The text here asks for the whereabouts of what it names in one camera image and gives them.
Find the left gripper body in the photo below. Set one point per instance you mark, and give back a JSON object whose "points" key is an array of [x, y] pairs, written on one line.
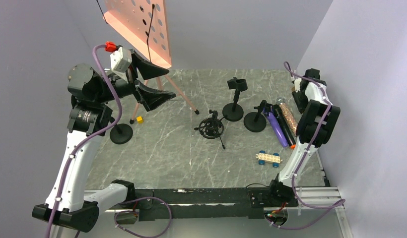
{"points": [[121, 87]]}

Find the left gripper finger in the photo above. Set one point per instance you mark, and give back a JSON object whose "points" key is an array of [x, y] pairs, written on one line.
{"points": [[147, 69], [151, 98]]}

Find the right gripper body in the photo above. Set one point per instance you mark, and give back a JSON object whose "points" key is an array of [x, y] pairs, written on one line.
{"points": [[301, 100]]}

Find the silver mesh glitter microphone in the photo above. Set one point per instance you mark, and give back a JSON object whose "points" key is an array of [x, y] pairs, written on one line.
{"points": [[289, 117]]}

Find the purple microphone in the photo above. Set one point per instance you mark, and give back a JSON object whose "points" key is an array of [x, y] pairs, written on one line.
{"points": [[268, 112]]}

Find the black microphone orange tip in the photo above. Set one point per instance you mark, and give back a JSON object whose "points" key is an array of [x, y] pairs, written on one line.
{"points": [[277, 111]]}

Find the black shock-mount stand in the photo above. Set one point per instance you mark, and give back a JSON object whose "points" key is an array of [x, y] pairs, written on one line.
{"points": [[121, 133]]}

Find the black round-base stand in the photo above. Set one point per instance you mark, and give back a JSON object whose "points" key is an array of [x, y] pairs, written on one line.
{"points": [[233, 111], [255, 121]]}

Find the black tripod mic stand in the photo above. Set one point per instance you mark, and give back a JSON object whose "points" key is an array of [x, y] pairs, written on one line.
{"points": [[212, 127]]}

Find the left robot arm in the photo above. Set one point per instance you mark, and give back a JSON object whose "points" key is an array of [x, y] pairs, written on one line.
{"points": [[89, 120]]}

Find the pink music stand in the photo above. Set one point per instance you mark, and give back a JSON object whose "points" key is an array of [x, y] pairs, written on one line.
{"points": [[143, 24]]}

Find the yellow cube near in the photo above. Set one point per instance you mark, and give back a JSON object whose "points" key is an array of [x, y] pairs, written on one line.
{"points": [[139, 119]]}

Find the toy brick car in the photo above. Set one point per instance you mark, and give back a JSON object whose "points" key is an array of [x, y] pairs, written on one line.
{"points": [[265, 158]]}

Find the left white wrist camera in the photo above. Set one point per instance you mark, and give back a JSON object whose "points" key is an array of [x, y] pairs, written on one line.
{"points": [[120, 57]]}

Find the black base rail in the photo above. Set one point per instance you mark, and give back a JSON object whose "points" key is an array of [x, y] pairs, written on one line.
{"points": [[251, 202]]}

